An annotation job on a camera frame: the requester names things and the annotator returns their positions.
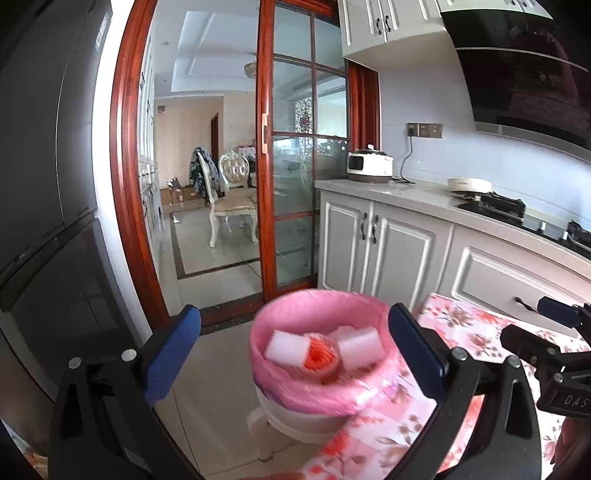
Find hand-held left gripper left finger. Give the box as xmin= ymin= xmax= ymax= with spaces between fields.
xmin=46 ymin=304 xmax=202 ymax=480

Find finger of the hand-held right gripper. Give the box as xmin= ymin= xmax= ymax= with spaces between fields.
xmin=537 ymin=295 xmax=591 ymax=331
xmin=500 ymin=324 xmax=574 ymax=371

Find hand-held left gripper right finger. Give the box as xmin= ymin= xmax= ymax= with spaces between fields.
xmin=388 ymin=302 xmax=544 ymax=480

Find small foam fruit net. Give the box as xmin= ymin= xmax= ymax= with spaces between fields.
xmin=302 ymin=336 xmax=342 ymax=386

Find white bin with pink liner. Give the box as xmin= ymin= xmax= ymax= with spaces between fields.
xmin=248 ymin=290 xmax=400 ymax=446

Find person's right hand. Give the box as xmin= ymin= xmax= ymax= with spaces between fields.
xmin=554 ymin=416 xmax=591 ymax=479

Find pink floral tablecloth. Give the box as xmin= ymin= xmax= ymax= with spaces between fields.
xmin=295 ymin=293 xmax=591 ymax=480

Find white kitchen base cabinets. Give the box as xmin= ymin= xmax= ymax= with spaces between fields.
xmin=314 ymin=178 xmax=591 ymax=337

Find black gas stove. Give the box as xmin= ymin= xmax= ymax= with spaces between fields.
xmin=457 ymin=191 xmax=591 ymax=252

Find white plastic stool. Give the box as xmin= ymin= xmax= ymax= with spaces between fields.
xmin=246 ymin=408 xmax=324 ymax=462

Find white bowl on stove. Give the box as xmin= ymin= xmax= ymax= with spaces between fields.
xmin=446 ymin=178 xmax=492 ymax=195

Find white ornate chair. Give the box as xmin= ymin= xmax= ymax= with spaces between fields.
xmin=207 ymin=150 xmax=260 ymax=249

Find dark patterned clothes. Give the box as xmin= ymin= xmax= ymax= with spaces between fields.
xmin=188 ymin=147 xmax=221 ymax=195

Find cream rice cooker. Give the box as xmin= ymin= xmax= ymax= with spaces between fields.
xmin=346 ymin=147 xmax=394 ymax=183

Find red wooden sliding glass door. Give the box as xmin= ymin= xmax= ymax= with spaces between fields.
xmin=256 ymin=0 xmax=349 ymax=301

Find dark grey refrigerator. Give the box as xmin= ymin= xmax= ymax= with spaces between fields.
xmin=0 ymin=0 xmax=160 ymax=444

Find black range hood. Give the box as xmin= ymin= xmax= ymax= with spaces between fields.
xmin=438 ymin=0 xmax=591 ymax=151

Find red wooden door frame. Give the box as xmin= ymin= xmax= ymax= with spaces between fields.
xmin=110 ymin=0 xmax=352 ymax=324

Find black power cable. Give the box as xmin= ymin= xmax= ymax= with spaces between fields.
xmin=392 ymin=134 xmax=416 ymax=185

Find brown double wall outlet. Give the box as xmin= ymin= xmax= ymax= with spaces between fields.
xmin=406 ymin=122 xmax=443 ymax=138

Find red wooden window frame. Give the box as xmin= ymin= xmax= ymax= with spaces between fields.
xmin=347 ymin=60 xmax=382 ymax=151

